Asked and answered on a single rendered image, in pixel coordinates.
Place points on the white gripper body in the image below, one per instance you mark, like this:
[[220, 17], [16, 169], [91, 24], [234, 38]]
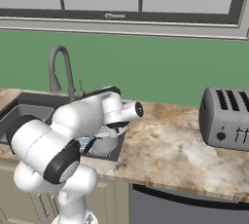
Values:
[[107, 142]]

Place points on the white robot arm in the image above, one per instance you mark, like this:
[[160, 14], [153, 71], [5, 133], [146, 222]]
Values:
[[45, 143]]

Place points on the dark grey sink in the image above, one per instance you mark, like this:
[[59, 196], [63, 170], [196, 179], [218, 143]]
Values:
[[29, 109]]

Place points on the beige cupboard door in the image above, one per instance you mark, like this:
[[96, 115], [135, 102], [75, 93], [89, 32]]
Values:
[[16, 205], [105, 202]]

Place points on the grey curved tap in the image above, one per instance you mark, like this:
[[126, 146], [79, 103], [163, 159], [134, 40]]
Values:
[[67, 62]]

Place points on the grey dishwasher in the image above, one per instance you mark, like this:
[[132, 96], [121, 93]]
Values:
[[181, 211]]

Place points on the grey metal toaster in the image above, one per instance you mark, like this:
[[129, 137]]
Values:
[[220, 120]]

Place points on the grey window latch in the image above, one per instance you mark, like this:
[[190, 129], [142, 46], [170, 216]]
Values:
[[114, 16]]

